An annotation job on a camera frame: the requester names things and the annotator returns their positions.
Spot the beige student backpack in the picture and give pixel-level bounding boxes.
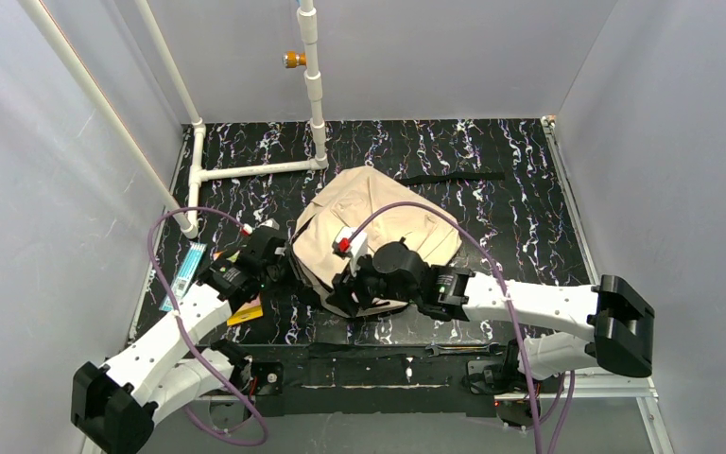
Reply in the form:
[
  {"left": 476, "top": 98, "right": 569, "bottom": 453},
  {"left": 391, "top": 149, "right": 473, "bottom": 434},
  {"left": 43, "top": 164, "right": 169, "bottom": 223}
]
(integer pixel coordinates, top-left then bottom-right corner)
[{"left": 290, "top": 165, "right": 507, "bottom": 320}]

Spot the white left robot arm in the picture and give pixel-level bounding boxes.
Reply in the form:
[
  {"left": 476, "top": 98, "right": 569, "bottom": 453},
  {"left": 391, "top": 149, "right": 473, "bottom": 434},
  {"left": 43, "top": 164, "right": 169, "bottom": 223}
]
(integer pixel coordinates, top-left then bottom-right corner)
[{"left": 71, "top": 220, "right": 287, "bottom": 453}]

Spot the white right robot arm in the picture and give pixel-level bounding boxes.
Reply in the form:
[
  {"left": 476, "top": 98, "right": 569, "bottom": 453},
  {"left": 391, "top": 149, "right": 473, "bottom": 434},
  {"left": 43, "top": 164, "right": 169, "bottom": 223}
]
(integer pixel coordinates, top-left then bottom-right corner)
[{"left": 327, "top": 238, "right": 655, "bottom": 380}]

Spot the blue striped pencil pack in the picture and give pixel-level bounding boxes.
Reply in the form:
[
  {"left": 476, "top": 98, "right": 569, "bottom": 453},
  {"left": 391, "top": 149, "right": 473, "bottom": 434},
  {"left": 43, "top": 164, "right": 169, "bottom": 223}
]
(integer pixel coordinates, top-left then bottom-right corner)
[{"left": 169, "top": 242, "right": 207, "bottom": 302}]

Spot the yellow crayon box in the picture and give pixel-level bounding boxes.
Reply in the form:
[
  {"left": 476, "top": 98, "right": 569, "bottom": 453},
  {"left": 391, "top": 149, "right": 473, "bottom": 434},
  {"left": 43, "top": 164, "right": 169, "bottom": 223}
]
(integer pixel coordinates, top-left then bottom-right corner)
[{"left": 226, "top": 298, "right": 264, "bottom": 326}]

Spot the steel wrench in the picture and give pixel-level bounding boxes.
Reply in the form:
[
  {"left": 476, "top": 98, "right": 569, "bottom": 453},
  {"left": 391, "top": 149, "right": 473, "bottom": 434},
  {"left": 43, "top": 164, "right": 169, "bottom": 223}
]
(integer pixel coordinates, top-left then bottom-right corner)
[{"left": 425, "top": 342, "right": 500, "bottom": 357}]

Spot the orange knob on pipe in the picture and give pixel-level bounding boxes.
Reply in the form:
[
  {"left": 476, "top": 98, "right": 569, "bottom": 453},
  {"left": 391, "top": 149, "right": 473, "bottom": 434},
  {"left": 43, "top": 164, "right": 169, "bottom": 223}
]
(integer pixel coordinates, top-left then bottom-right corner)
[{"left": 283, "top": 51, "right": 307, "bottom": 69}]

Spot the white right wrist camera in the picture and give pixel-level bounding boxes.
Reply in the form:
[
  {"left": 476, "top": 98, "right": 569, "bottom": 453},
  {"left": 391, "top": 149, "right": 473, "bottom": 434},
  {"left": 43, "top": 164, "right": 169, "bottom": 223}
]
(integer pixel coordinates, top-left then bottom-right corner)
[{"left": 333, "top": 227, "right": 368, "bottom": 276}]

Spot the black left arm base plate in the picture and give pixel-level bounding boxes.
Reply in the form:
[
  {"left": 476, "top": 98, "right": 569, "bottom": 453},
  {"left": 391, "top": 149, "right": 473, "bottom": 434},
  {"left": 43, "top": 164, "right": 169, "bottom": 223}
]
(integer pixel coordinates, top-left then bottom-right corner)
[{"left": 233, "top": 361, "right": 285, "bottom": 396}]

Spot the white pvc pipe frame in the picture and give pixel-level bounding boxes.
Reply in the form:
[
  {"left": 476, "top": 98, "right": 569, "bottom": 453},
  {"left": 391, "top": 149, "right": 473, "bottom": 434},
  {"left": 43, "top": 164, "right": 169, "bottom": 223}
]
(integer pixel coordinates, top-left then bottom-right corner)
[{"left": 17, "top": 0, "right": 331, "bottom": 240}]

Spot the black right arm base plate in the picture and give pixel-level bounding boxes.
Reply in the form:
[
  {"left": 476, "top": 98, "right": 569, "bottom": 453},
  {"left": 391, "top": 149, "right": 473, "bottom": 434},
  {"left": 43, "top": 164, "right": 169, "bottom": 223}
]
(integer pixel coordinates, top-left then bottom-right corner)
[{"left": 461, "top": 357, "right": 529, "bottom": 395}]

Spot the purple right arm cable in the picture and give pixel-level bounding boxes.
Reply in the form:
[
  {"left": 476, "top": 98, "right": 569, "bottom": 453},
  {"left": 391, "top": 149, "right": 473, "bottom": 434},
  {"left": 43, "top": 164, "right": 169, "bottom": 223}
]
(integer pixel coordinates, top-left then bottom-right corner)
[{"left": 350, "top": 201, "right": 578, "bottom": 454}]

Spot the aluminium rail frame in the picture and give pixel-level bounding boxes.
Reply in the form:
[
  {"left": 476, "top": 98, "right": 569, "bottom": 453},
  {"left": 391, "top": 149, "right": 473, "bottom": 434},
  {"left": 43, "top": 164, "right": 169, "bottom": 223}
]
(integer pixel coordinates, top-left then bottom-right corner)
[{"left": 79, "top": 354, "right": 678, "bottom": 454}]

